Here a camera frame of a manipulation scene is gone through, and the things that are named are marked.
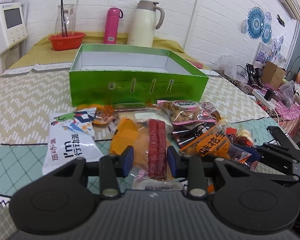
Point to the brown cardboard box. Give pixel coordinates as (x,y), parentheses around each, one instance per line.
(273,75)

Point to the cream thermos jug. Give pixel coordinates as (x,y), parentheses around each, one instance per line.
(148,17)

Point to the blue paper fan decoration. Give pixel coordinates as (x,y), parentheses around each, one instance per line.
(258,25)

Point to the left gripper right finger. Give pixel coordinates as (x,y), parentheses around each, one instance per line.
(189,168)

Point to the green cardboard box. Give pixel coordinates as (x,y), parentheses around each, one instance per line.
(108,74)

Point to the orange jelly cup snack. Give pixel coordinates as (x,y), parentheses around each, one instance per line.
(104,114)

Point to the black chopsticks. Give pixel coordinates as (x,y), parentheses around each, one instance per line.
(63,26)

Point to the almond nut snack bag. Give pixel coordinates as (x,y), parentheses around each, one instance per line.
(184,112)

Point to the red sausage snack pack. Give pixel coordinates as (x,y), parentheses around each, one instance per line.
(150,157)

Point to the dark red snack bag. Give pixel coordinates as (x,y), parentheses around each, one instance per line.
(185,134)

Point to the white chips bag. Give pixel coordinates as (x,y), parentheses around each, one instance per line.
(71,135)

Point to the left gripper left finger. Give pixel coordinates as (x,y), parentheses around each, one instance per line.
(112,167)

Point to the orange peanut snack bag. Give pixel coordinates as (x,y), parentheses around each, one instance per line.
(215,142)

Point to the red plastic basket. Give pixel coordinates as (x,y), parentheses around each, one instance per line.
(60,43)

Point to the white water dispenser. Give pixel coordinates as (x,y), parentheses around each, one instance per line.
(12,33)

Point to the pink thermos bottle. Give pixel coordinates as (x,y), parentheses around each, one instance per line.
(112,24)

